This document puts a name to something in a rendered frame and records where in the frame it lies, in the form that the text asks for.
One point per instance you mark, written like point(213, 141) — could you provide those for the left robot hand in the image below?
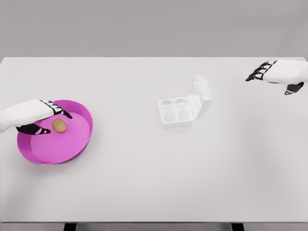
point(31, 111)

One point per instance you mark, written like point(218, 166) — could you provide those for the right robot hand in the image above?
point(280, 72)

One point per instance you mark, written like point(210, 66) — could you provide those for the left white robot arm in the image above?
point(4, 119)

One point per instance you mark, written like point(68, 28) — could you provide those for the brown egg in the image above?
point(59, 125)

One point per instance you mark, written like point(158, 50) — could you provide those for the white egg box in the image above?
point(183, 108)

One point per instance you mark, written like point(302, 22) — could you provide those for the pink round tray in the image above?
point(60, 142)

